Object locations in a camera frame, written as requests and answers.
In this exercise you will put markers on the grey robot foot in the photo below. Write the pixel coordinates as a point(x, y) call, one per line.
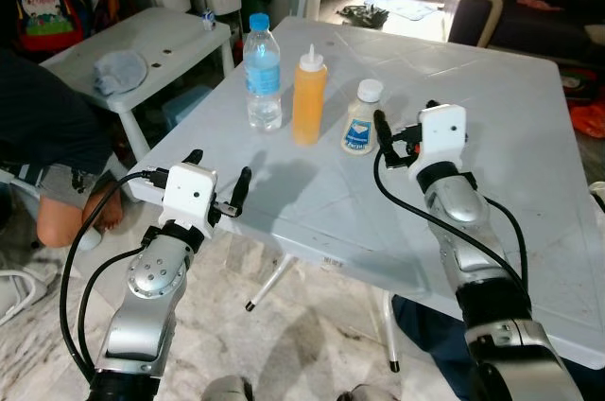
point(228, 390)
point(369, 394)

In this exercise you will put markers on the light blue box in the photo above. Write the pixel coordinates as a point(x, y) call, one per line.
point(189, 105)

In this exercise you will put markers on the person in dark shirt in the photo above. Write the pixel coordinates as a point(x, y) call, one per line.
point(47, 122)

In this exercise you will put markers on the grey left robot foot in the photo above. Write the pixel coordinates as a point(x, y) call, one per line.
point(228, 390)

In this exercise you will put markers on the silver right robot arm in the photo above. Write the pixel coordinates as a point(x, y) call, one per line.
point(456, 204)

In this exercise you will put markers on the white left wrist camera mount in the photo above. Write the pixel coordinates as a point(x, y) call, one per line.
point(189, 195)

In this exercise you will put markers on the clear water bottle blue cap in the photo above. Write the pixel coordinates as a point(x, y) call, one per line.
point(263, 79)

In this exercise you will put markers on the orange sauce squeeze bottle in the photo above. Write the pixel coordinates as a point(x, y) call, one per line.
point(309, 103)

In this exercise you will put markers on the pink cloth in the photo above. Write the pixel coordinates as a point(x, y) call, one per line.
point(537, 2)

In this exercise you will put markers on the small white bottle blue label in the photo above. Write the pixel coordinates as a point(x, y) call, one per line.
point(359, 127)

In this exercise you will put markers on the large white plastic table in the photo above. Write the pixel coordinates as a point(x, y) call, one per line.
point(501, 117)

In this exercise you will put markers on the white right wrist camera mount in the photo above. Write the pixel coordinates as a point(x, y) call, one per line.
point(442, 133)

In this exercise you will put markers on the pale floor mat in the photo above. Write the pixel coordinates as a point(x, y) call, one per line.
point(405, 7)

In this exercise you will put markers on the tiny blue white object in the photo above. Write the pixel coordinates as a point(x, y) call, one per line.
point(207, 20)

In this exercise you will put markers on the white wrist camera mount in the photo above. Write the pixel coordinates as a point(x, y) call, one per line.
point(189, 195)
point(442, 133)

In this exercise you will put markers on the orange plastic bag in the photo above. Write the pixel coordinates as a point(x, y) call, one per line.
point(589, 119)

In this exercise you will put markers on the red dark floor item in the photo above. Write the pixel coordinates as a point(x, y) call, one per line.
point(579, 81)

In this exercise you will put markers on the grey crumpled cloth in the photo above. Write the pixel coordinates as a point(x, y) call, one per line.
point(119, 73)

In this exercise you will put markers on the small white plastic table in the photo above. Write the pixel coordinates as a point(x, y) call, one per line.
point(165, 42)

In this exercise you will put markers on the grey right robot foot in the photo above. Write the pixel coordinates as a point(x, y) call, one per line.
point(369, 394)

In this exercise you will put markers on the red blue child backpack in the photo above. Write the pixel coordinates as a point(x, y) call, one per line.
point(52, 15)

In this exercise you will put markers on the black shoes pile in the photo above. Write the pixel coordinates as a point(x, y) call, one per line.
point(364, 16)

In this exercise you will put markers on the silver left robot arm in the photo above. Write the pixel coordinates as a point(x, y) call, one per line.
point(149, 283)

